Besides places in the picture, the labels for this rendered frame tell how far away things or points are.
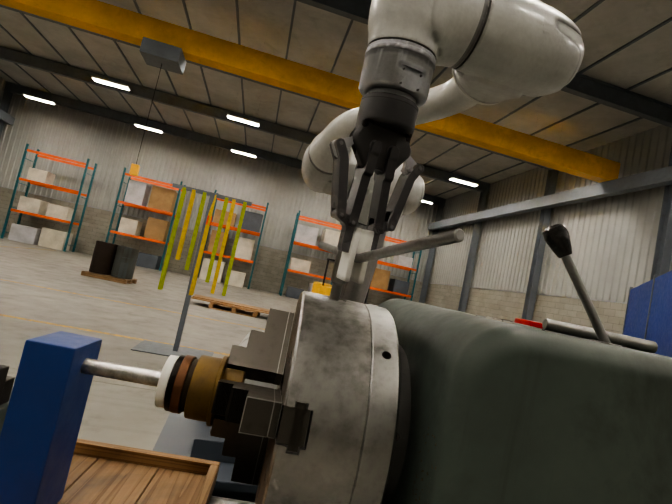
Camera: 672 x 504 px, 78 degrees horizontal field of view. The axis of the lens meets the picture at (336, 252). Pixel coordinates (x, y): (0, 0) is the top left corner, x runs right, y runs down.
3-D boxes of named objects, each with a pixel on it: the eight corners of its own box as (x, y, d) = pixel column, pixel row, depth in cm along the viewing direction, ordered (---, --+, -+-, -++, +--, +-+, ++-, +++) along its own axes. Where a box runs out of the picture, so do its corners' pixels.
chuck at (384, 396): (330, 459, 76) (369, 292, 75) (353, 625, 45) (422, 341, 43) (311, 456, 76) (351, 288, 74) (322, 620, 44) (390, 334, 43)
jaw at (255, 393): (304, 389, 56) (312, 404, 45) (296, 428, 55) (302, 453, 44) (222, 374, 55) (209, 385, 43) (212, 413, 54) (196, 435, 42)
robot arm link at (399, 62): (451, 58, 51) (440, 107, 51) (412, 78, 59) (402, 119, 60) (387, 29, 47) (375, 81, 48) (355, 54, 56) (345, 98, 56)
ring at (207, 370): (251, 354, 63) (189, 342, 62) (245, 368, 54) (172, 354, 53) (236, 416, 62) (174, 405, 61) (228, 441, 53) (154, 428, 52)
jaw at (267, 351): (299, 390, 63) (310, 323, 71) (305, 376, 59) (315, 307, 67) (226, 377, 61) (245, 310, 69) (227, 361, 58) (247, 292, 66)
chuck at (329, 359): (311, 456, 76) (351, 288, 74) (322, 620, 44) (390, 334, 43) (262, 448, 75) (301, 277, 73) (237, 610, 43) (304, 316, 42)
